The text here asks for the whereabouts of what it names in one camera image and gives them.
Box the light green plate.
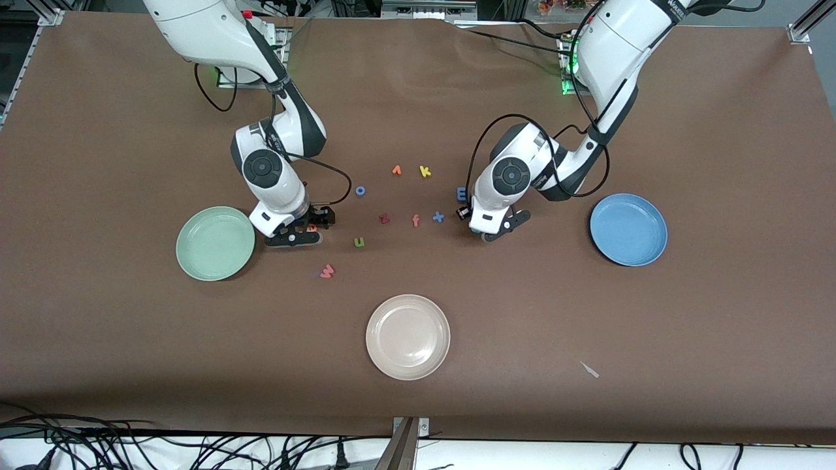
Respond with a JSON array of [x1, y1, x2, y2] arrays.
[[175, 206, 257, 282]]

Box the beige plate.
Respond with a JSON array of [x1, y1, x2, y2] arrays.
[[365, 294, 452, 382]]

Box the blue plate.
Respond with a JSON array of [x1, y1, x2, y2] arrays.
[[589, 193, 669, 268]]

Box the grey power strip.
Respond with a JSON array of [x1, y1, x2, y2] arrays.
[[381, 0, 479, 19]]

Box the brown table cover sheet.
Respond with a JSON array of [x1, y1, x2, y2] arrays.
[[0, 12, 836, 445]]

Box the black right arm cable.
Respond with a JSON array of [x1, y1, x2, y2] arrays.
[[193, 62, 353, 208]]

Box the thin black table cable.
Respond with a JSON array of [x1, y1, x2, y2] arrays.
[[457, 25, 575, 58], [513, 18, 575, 41]]

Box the metal table edge bracket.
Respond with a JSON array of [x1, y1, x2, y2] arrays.
[[376, 416, 430, 470]]

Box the tangled black cables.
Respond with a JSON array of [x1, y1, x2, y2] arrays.
[[0, 403, 393, 470]]

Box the aluminium frame profile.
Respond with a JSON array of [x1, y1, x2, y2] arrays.
[[0, 0, 66, 128], [787, 0, 836, 45]]

